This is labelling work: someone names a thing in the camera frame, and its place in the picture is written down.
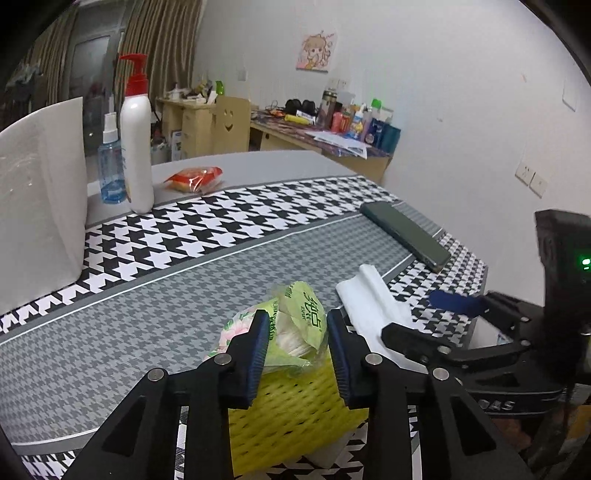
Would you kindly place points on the small wooden desk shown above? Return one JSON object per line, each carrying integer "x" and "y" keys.
{"x": 194, "y": 134}

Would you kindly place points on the brown curtain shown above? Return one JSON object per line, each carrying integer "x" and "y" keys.
{"x": 161, "y": 46}
{"x": 51, "y": 55}

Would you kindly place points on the black smartphone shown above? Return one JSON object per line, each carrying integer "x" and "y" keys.
{"x": 406, "y": 235}

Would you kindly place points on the yellow foam net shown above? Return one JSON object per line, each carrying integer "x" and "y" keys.
{"x": 295, "y": 415}

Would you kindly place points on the white bottle with blue label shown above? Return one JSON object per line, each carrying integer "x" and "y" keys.
{"x": 355, "y": 123}

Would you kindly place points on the cartoon wall poster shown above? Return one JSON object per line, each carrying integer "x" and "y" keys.
{"x": 317, "y": 51}

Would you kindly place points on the white wall sockets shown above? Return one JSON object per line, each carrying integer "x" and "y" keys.
{"x": 531, "y": 179}

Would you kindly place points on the houndstooth table mat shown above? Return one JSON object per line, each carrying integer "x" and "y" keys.
{"x": 184, "y": 277}

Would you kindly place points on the wooden chair with smiley cutout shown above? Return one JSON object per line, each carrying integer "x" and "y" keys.
{"x": 231, "y": 129}

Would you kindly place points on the green tissue packet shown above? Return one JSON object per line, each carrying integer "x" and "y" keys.
{"x": 295, "y": 332}

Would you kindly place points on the blue box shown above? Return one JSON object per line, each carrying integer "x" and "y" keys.
{"x": 385, "y": 134}

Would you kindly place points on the white lotion pump bottle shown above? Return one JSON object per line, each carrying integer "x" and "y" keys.
{"x": 137, "y": 152}

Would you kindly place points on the blue spray bottle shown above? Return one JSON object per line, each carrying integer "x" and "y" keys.
{"x": 112, "y": 175}

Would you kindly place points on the white printed papers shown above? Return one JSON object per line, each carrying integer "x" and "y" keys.
{"x": 339, "y": 144}

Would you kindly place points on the dark thermos flask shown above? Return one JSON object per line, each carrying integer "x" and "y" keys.
{"x": 328, "y": 110}

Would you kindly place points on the glass balcony door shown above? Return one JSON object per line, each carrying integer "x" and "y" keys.
{"x": 94, "y": 60}

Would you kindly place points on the black pouch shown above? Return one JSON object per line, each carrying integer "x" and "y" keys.
{"x": 300, "y": 107}

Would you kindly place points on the red cup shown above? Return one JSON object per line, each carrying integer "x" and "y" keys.
{"x": 338, "y": 122}

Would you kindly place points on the white foam box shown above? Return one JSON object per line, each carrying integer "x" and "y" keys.
{"x": 37, "y": 207}

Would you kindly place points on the red snack packet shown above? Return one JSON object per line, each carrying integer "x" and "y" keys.
{"x": 191, "y": 180}

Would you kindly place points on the wooden desk with patterned cover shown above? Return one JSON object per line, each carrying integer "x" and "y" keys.
{"x": 286, "y": 136}

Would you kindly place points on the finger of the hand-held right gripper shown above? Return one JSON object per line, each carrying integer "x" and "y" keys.
{"x": 411, "y": 344}
{"x": 455, "y": 303}

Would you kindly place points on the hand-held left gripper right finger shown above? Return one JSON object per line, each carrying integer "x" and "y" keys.
{"x": 339, "y": 360}

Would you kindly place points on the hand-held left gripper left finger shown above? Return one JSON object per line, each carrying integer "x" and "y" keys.
{"x": 259, "y": 360}

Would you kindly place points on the yellow tube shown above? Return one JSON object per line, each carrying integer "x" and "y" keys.
{"x": 299, "y": 119}

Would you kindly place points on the white foam sheet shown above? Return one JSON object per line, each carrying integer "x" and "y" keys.
{"x": 369, "y": 295}

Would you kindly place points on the white wall switch plate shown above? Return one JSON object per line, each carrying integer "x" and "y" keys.
{"x": 569, "y": 94}

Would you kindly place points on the green bottle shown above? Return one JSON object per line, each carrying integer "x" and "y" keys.
{"x": 218, "y": 89}

